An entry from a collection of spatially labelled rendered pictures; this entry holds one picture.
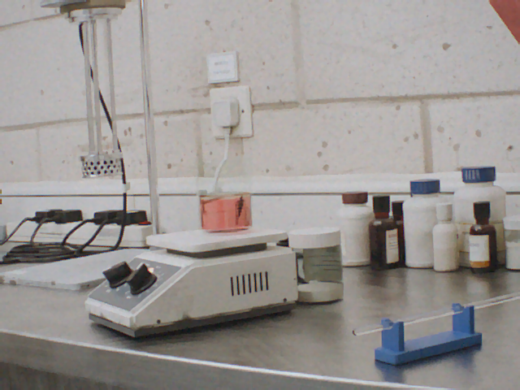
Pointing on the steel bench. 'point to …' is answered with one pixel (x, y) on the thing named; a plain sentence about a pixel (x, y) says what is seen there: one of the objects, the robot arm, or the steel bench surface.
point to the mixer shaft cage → (97, 159)
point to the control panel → (116, 296)
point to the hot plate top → (176, 240)
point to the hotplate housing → (209, 290)
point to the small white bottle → (445, 240)
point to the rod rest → (450, 339)
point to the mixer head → (87, 10)
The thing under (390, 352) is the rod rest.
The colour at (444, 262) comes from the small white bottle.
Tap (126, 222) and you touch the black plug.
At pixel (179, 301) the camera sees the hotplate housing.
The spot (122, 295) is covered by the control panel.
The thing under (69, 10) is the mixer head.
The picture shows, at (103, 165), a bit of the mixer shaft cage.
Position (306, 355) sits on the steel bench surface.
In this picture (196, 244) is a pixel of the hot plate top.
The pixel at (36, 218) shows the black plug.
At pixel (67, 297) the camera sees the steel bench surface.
